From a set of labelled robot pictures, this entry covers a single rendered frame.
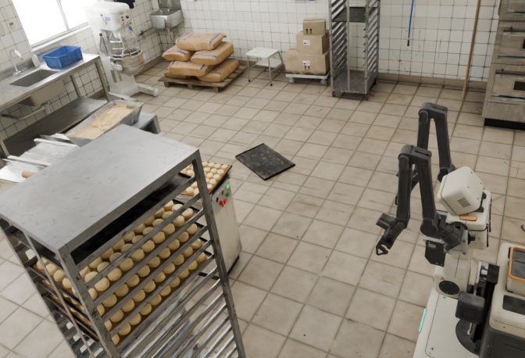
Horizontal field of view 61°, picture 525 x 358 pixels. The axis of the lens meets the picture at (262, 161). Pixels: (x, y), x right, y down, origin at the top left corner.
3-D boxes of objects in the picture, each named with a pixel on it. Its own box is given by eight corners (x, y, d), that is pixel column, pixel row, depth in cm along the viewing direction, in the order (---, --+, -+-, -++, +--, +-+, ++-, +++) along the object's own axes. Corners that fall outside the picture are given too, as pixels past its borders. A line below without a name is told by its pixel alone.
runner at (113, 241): (195, 175, 188) (194, 170, 187) (201, 177, 187) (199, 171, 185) (64, 277, 148) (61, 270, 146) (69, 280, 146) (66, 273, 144)
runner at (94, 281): (200, 192, 193) (198, 187, 192) (205, 194, 192) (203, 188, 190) (73, 295, 153) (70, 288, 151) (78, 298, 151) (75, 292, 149)
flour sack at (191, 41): (174, 51, 678) (172, 40, 669) (187, 41, 710) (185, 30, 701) (216, 51, 652) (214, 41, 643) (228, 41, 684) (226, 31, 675)
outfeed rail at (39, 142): (36, 145, 406) (33, 139, 402) (38, 144, 408) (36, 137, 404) (230, 179, 327) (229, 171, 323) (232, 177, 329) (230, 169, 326)
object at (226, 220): (153, 266, 380) (123, 181, 331) (175, 238, 405) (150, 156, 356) (225, 286, 352) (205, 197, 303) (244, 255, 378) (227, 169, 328)
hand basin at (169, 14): (205, 41, 748) (192, -27, 688) (192, 49, 721) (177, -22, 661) (159, 38, 792) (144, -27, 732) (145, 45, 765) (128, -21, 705)
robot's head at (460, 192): (487, 184, 221) (468, 162, 219) (481, 209, 206) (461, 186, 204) (461, 195, 231) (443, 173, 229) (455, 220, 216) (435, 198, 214)
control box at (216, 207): (212, 214, 318) (209, 198, 310) (228, 194, 336) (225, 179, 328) (217, 215, 316) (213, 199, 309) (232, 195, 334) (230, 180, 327)
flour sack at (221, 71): (220, 84, 658) (219, 74, 650) (196, 82, 675) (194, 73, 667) (241, 65, 711) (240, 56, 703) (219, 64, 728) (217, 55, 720)
